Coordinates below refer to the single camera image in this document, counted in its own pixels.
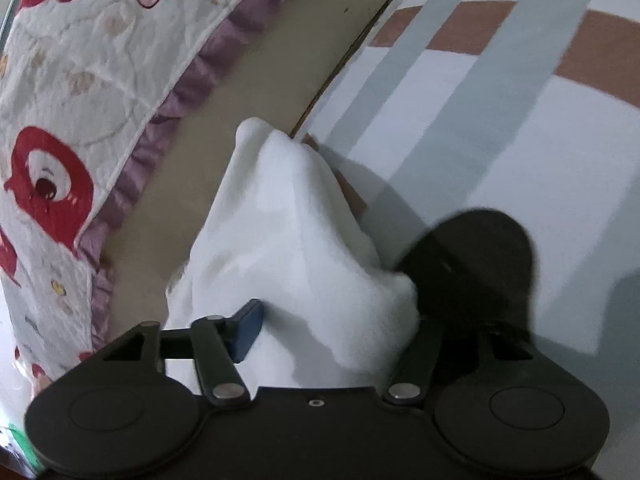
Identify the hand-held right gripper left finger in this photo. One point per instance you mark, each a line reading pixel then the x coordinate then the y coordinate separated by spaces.
pixel 250 331

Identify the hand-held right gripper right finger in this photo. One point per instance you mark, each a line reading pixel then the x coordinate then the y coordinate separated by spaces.
pixel 425 355

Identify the white fleece garment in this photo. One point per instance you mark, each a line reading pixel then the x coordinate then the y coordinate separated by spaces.
pixel 300 240

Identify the white grey brown checked bedsheet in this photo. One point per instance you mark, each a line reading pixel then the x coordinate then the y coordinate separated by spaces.
pixel 500 135

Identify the red bear print quilt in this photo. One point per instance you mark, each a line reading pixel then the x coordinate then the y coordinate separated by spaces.
pixel 75 110

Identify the beige bed frame panel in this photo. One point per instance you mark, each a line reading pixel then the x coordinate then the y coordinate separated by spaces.
pixel 235 80

